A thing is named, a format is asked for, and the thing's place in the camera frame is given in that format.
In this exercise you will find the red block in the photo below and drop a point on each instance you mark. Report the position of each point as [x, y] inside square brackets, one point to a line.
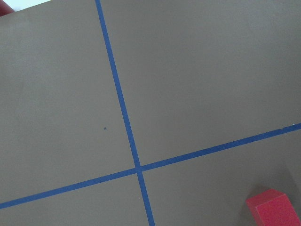
[272, 208]

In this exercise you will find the red cylinder object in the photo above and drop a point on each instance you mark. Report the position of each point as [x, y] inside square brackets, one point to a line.
[5, 9]

